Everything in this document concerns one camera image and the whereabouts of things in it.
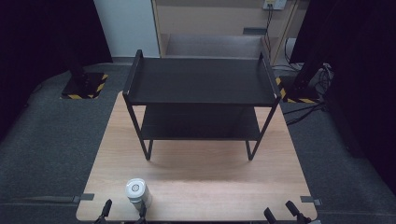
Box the white cylindrical can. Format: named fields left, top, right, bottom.
left=124, top=177, right=153, bottom=212

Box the black two-tier metal shelf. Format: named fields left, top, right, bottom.
left=121, top=49, right=282, bottom=161

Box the grey tape strip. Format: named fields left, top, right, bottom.
left=300, top=195, right=323, bottom=206
left=18, top=192, right=95, bottom=204

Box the black stand with striped base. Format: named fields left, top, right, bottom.
left=275, top=52, right=328, bottom=105
left=60, top=46, right=109, bottom=100

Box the black curtain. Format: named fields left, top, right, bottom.
left=0, top=0, right=114, bottom=143
left=289, top=0, right=396, bottom=195

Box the light wooden cabinet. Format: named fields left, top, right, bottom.
left=150, top=0, right=302, bottom=65

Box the black cable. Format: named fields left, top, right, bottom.
left=263, top=4, right=275, bottom=54

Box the white wall socket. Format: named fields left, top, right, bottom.
left=262, top=0, right=288, bottom=11

